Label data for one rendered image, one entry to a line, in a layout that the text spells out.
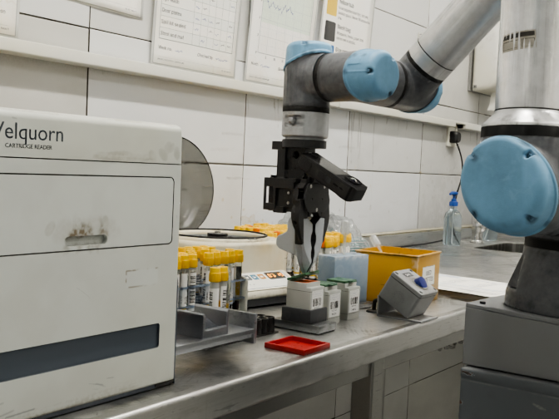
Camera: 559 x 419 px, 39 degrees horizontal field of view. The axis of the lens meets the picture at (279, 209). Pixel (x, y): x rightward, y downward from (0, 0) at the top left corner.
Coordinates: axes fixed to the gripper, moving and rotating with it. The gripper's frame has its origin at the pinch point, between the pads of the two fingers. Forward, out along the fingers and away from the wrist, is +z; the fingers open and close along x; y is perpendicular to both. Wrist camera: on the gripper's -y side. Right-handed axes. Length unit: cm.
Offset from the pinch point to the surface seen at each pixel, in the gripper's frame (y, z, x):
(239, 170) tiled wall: 57, -14, -53
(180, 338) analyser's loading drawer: -3.0, 6.2, 33.4
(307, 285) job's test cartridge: -1.0, 2.9, 1.9
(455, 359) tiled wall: 55, 60, -202
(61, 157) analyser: -6, -15, 56
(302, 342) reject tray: -5.3, 10.0, 9.3
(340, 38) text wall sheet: 55, -54, -97
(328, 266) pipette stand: 6.6, 2.1, -16.9
